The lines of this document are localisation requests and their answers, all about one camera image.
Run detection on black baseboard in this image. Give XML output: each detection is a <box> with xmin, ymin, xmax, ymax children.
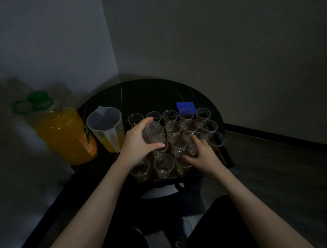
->
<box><xmin>224</xmin><ymin>124</ymin><xmax>327</xmax><ymax>154</ymax></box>

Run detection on clear plastic measuring jug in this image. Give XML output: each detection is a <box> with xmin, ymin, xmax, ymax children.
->
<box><xmin>86</xmin><ymin>106</ymin><xmax>125</xmax><ymax>153</ymax></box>

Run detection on dark rectangular tray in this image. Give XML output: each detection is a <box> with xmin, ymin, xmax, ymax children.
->
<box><xmin>127</xmin><ymin>112</ymin><xmax>234</xmax><ymax>185</ymax></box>

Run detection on white table base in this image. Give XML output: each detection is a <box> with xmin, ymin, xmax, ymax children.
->
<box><xmin>139</xmin><ymin>186</ymin><xmax>180</xmax><ymax>200</ymax></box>

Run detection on orange juice bottle green cap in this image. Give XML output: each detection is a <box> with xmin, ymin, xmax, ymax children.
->
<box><xmin>13</xmin><ymin>91</ymin><xmax>98</xmax><ymax>166</ymax></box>

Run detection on person's left hand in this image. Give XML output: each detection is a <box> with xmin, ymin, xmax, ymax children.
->
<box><xmin>116</xmin><ymin>117</ymin><xmax>166</xmax><ymax>171</ymax></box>

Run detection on person's right hand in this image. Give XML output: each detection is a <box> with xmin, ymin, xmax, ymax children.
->
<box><xmin>182</xmin><ymin>134</ymin><xmax>226</xmax><ymax>177</ymax></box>

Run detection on blue cloth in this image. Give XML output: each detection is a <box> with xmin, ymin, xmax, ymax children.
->
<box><xmin>176</xmin><ymin>102</ymin><xmax>197</xmax><ymax>114</ymax></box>

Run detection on clear plastic cup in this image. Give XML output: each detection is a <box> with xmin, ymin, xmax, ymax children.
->
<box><xmin>142</xmin><ymin>121</ymin><xmax>165</xmax><ymax>144</ymax></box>

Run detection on person's left forearm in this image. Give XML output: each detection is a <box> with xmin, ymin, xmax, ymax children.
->
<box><xmin>50</xmin><ymin>161</ymin><xmax>140</xmax><ymax>248</ymax></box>

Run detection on person's black trousers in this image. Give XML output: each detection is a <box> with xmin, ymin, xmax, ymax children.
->
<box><xmin>102</xmin><ymin>195</ymin><xmax>260</xmax><ymax>248</ymax></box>

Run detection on person's right forearm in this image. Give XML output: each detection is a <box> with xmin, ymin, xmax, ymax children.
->
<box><xmin>208</xmin><ymin>166</ymin><xmax>316</xmax><ymax>248</ymax></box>

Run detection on group of clear plastic cups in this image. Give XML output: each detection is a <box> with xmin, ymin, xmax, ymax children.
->
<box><xmin>127</xmin><ymin>107</ymin><xmax>226</xmax><ymax>182</ymax></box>

